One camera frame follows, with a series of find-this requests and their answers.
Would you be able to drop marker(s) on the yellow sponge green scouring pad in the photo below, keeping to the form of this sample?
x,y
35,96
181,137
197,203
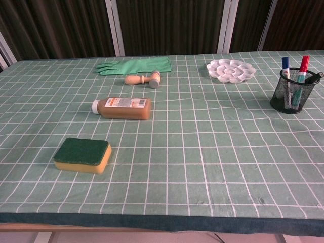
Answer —
x,y
81,152

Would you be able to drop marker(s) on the white screen frame post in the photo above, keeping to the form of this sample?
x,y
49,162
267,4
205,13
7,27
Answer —
x,y
6,50
115,27
267,27
227,25

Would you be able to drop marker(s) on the black marker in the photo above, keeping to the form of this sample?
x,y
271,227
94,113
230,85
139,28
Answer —
x,y
314,78

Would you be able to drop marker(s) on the small wooden toy hammer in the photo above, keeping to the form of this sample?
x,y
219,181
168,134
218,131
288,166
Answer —
x,y
154,80

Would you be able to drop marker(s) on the white flower-shaped paint palette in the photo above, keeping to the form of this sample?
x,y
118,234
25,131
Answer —
x,y
230,71

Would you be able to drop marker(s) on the black mesh pen holder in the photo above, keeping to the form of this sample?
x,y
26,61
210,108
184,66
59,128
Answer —
x,y
291,98

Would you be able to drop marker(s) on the blue cap marker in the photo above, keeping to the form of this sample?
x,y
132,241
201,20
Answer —
x,y
286,66

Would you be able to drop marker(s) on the red cap marker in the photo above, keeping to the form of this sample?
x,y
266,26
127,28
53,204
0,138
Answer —
x,y
302,67

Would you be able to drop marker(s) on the brown liquid bottle white cap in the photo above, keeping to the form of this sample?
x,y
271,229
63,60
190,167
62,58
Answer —
x,y
126,111

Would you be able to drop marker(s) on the green rubber glove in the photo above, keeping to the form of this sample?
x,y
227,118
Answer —
x,y
141,66

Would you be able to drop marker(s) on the green checked tablecloth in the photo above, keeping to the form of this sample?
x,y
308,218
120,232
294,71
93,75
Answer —
x,y
202,152

